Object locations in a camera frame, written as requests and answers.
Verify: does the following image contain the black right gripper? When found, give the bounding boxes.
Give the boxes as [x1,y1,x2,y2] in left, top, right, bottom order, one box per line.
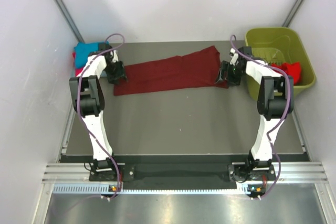
[215,61,246,87]

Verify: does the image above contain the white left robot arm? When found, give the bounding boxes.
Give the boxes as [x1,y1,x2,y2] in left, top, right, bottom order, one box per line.
[69,42,128,183]

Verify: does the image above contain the dark red t shirt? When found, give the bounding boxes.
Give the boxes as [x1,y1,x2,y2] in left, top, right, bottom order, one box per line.
[113,46,228,96]

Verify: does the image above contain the bright red crumpled shirt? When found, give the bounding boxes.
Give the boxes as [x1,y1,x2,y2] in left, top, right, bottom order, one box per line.
[271,62,302,85]

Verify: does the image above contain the aluminium frame rail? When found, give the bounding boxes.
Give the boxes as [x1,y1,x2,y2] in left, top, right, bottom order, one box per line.
[42,162,328,184]

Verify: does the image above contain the olive green plastic bin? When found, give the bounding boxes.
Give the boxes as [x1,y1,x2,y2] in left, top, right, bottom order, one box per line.
[245,27,316,96]

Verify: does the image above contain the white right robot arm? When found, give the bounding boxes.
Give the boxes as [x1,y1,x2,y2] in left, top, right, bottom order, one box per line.
[215,47,293,183]

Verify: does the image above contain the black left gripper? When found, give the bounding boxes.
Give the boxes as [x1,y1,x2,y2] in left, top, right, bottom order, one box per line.
[103,60,128,86]

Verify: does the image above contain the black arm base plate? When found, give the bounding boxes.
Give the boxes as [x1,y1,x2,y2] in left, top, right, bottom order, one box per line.
[89,163,276,183]

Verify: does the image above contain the teal folded shirt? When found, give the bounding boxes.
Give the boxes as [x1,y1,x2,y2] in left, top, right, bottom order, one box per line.
[72,42,102,69]

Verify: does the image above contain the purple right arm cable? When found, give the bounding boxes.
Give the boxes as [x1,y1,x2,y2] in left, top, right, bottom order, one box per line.
[229,34,294,200]

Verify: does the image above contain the slotted cable duct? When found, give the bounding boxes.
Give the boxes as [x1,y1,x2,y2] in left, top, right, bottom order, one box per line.
[52,183,266,195]

